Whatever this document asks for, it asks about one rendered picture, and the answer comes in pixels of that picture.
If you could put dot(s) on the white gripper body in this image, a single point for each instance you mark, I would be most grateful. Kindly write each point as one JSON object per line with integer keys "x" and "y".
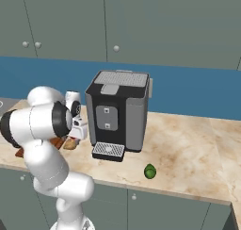
{"x": 79, "y": 129}

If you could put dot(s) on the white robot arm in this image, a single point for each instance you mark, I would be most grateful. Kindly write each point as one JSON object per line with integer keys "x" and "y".
{"x": 44, "y": 164}

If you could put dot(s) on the tan onion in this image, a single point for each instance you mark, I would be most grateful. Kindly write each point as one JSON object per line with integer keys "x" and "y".
{"x": 70, "y": 144}

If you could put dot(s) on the reddish brown cutting board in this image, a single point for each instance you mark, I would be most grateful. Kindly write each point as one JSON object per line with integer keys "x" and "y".
{"x": 58, "y": 142}

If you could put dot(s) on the green bell pepper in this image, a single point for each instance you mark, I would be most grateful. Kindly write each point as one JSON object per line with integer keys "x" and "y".
{"x": 150, "y": 172}

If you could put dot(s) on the black and grey coffee machine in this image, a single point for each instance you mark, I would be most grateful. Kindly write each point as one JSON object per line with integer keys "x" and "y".
{"x": 135, "y": 120}

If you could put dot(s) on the round grey cupboard knob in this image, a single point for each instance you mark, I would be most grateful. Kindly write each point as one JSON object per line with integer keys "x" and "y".
{"x": 25, "y": 44}
{"x": 37, "y": 45}
{"x": 134, "y": 196}
{"x": 22, "y": 177}
{"x": 116, "y": 48}

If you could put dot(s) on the grey hob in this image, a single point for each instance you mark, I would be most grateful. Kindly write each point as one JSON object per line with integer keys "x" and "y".
{"x": 8, "y": 103}

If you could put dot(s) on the grey-green base cupboard door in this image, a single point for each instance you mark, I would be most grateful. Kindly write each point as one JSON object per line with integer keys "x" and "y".
{"x": 169, "y": 213}
{"x": 106, "y": 208}
{"x": 15, "y": 202}

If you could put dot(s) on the grey-green wall cupboard door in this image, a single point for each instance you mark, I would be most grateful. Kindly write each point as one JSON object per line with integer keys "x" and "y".
{"x": 12, "y": 20}
{"x": 69, "y": 20}
{"x": 175, "y": 23}

